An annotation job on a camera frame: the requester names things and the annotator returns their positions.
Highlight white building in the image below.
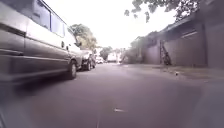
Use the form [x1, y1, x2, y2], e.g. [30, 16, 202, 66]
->
[106, 51, 123, 64]

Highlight small dark green tree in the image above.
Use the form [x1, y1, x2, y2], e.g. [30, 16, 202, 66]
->
[99, 46, 114, 62]

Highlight white car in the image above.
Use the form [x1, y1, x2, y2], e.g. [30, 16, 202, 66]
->
[95, 56, 105, 65]

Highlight green bushes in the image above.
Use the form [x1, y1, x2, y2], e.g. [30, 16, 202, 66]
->
[120, 35, 146, 65]

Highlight dark suv with silver wheels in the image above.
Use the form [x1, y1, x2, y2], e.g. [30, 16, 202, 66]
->
[80, 49, 98, 72]

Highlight grey asphalt road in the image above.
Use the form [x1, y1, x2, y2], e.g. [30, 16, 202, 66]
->
[0, 62, 224, 128]

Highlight large leafy tree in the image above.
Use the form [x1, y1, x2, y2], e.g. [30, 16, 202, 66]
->
[69, 23, 98, 52]

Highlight overhanging tree branches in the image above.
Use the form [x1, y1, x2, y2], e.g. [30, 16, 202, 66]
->
[124, 0, 202, 23]

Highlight grey van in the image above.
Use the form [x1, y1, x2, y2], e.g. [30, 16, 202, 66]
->
[0, 0, 83, 88]

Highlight pale pavement strip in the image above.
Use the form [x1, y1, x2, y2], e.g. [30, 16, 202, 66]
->
[132, 63, 224, 83]

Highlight grey walled building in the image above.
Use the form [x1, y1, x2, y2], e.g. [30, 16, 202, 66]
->
[143, 0, 224, 69]

